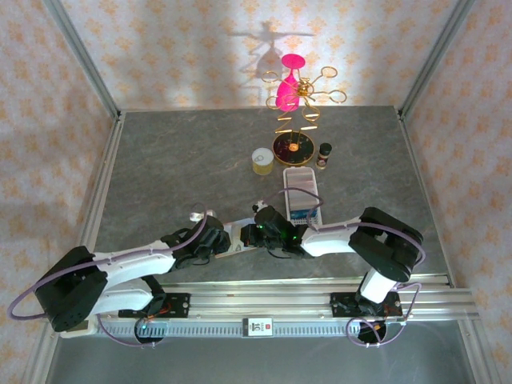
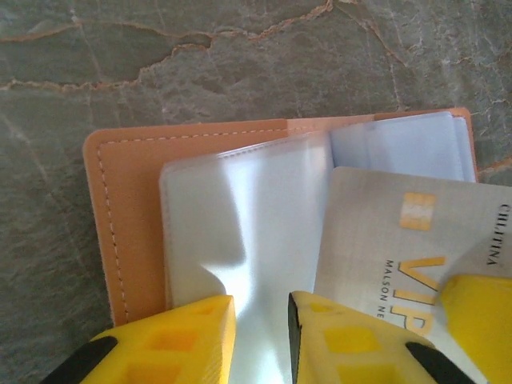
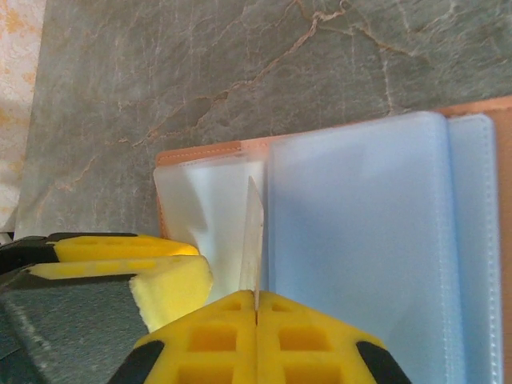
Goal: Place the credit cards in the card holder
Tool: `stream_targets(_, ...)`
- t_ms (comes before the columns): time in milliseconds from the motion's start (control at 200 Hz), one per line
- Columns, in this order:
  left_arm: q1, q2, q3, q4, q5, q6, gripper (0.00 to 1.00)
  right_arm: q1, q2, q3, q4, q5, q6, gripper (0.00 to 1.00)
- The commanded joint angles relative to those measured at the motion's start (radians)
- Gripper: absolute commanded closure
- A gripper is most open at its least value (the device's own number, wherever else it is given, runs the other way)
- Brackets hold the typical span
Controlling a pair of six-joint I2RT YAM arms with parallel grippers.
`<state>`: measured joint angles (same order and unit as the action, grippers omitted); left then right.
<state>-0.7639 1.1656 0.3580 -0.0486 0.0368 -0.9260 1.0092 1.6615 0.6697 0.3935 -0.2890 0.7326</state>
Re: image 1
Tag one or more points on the wooden cutting board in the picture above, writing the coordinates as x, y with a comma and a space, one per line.
236, 234

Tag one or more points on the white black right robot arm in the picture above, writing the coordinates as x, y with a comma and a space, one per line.
332, 240

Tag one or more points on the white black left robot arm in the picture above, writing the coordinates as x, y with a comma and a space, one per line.
132, 260

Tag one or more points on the blue credit card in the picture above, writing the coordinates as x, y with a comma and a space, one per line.
298, 214

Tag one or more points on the white perforated plastic basket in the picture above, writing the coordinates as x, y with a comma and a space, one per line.
300, 188

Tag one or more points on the yellow tin can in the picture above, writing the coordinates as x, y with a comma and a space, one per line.
262, 160

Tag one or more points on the small dark spice bottle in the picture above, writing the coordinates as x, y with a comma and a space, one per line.
324, 156

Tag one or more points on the white number label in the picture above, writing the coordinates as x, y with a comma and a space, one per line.
258, 327

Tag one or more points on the grey metal front plate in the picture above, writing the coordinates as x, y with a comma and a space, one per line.
256, 362

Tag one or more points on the pink wine glass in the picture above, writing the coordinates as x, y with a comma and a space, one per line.
289, 94

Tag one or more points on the white digital timer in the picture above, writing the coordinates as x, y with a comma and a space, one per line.
82, 329

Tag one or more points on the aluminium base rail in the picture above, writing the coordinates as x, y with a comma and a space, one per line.
260, 296

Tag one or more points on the aluminium frame post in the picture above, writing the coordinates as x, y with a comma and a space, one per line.
440, 52
80, 56

